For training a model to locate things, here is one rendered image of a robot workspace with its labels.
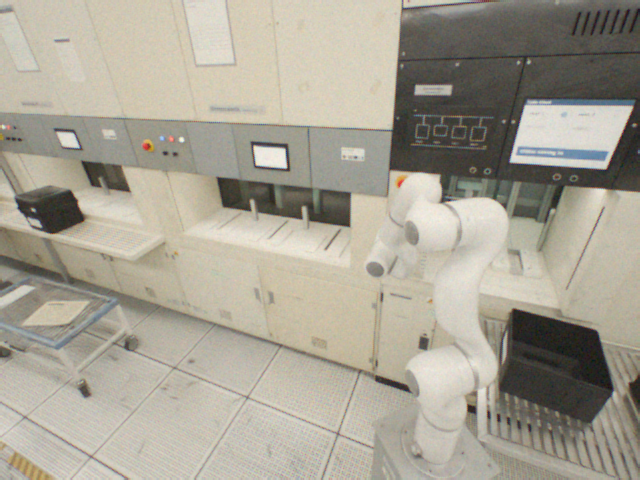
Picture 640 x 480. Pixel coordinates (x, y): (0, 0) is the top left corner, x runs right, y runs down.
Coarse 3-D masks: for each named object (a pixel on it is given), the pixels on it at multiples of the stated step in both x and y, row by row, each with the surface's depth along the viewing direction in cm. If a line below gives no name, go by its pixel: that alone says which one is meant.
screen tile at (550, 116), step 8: (528, 112) 105; (536, 112) 104; (544, 112) 103; (552, 112) 103; (568, 112) 101; (528, 120) 106; (536, 120) 105; (544, 120) 104; (552, 120) 104; (560, 120) 103; (568, 120) 102; (560, 128) 104; (520, 136) 109; (528, 136) 108; (536, 136) 107; (544, 136) 107; (552, 136) 106; (560, 136) 105
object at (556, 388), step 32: (512, 320) 129; (544, 320) 122; (512, 352) 128; (544, 352) 127; (576, 352) 122; (512, 384) 110; (544, 384) 104; (576, 384) 99; (608, 384) 98; (576, 416) 104
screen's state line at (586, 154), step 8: (520, 152) 111; (528, 152) 111; (536, 152) 110; (544, 152) 109; (552, 152) 108; (560, 152) 107; (568, 152) 106; (576, 152) 105; (584, 152) 104; (592, 152) 104; (600, 152) 103; (608, 152) 102; (600, 160) 104
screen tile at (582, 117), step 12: (576, 120) 101; (588, 120) 100; (600, 120) 99; (612, 120) 98; (576, 132) 103; (588, 132) 102; (600, 132) 100; (612, 132) 99; (576, 144) 104; (588, 144) 103; (600, 144) 102
